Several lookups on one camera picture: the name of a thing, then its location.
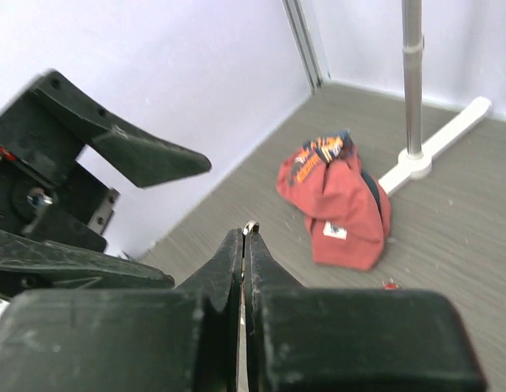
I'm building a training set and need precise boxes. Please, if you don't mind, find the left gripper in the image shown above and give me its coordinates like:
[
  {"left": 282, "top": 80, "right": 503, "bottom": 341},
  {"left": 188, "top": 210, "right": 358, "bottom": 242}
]
[{"left": 0, "top": 70, "right": 212, "bottom": 301}]

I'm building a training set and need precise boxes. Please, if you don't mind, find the crumpled dusty red shirt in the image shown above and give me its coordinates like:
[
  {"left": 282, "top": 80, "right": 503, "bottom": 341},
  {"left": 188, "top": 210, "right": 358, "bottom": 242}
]
[{"left": 276, "top": 130, "right": 392, "bottom": 271}]

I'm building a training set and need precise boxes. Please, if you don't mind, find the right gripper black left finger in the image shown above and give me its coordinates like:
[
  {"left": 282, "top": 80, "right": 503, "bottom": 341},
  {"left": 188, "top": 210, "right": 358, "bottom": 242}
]
[{"left": 0, "top": 229, "right": 243, "bottom": 391}]

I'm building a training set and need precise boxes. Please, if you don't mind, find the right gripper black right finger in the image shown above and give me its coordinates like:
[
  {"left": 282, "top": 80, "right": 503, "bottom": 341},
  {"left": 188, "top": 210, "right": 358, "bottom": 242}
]
[{"left": 244, "top": 232, "right": 488, "bottom": 391}]

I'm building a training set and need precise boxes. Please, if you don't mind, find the aluminium corner frame post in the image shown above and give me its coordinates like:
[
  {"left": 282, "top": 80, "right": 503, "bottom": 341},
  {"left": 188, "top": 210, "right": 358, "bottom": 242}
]
[{"left": 282, "top": 0, "right": 331, "bottom": 94}]

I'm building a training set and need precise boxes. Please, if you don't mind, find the white clothes rack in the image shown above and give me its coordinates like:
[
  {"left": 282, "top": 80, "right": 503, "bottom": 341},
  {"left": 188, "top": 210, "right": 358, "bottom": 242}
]
[{"left": 377, "top": 0, "right": 494, "bottom": 198}]

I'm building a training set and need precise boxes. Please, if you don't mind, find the large metal keyring with clips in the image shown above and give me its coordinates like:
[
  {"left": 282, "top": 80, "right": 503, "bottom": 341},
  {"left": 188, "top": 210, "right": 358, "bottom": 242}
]
[{"left": 242, "top": 220, "right": 260, "bottom": 236}]

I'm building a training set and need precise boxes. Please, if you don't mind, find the key with red tag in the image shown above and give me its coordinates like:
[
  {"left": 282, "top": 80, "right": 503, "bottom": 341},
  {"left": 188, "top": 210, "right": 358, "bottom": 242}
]
[{"left": 382, "top": 279, "right": 400, "bottom": 290}]

